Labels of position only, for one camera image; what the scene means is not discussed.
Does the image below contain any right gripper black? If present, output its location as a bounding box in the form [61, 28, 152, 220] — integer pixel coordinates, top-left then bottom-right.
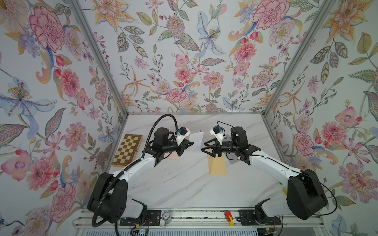
[203, 138, 240, 159]

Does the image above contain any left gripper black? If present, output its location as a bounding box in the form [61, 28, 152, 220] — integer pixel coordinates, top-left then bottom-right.
[161, 139, 194, 157]

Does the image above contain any yellow envelope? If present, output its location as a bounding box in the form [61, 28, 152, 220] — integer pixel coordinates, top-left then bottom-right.
[207, 154, 227, 176]

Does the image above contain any grey envelope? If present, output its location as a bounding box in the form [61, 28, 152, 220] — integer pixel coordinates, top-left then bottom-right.
[225, 153, 239, 164]

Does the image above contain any blue floral letter paper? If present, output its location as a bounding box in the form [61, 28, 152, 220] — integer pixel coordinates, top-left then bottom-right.
[186, 132, 204, 154]

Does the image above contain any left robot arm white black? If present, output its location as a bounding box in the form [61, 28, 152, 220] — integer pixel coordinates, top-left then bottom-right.
[88, 127, 194, 228]

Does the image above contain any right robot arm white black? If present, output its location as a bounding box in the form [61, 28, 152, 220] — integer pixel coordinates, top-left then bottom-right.
[202, 126, 328, 225]

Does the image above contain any pink envelope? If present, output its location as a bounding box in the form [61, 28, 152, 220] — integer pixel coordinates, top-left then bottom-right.
[168, 152, 179, 160]

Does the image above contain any wooden chessboard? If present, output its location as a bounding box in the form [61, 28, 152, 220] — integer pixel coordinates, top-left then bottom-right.
[112, 134, 143, 166]

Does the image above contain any red emergency stop button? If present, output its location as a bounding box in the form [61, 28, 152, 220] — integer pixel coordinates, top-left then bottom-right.
[224, 211, 234, 227]

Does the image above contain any round silver knob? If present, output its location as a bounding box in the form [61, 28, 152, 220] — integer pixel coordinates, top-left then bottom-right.
[161, 211, 172, 225]

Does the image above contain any small green circuit board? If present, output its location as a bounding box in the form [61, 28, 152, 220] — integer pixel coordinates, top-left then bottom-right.
[131, 229, 149, 236]

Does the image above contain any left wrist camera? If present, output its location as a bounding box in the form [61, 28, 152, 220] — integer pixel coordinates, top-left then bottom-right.
[175, 126, 191, 146]

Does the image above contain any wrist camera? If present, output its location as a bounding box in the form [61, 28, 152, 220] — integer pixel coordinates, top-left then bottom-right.
[210, 125, 226, 144]
[175, 126, 191, 146]

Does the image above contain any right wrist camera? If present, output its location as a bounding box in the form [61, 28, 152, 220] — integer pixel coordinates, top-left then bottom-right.
[210, 125, 226, 144]

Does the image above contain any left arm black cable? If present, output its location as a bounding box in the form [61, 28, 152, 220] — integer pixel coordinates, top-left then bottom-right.
[141, 113, 179, 158]

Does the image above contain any aluminium rail frame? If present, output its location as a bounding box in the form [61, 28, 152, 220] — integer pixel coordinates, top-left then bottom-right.
[73, 207, 329, 236]

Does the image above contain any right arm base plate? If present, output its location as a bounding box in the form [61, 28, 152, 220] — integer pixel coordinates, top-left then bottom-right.
[237, 209, 282, 226]

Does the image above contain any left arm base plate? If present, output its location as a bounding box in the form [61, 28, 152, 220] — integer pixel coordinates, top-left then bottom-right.
[119, 210, 161, 227]

